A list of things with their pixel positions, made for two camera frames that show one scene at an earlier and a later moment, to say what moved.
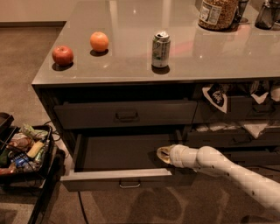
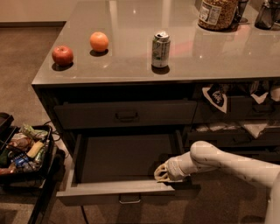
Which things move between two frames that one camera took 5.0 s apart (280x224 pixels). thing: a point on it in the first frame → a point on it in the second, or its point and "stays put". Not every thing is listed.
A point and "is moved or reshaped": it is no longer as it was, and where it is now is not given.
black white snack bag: [217, 96] stays put
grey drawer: [123, 113] stays put
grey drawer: [126, 162] is moved or reshaped
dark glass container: [269, 15] stays put
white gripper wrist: [177, 155] → [175, 170]
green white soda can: [161, 50] stays put
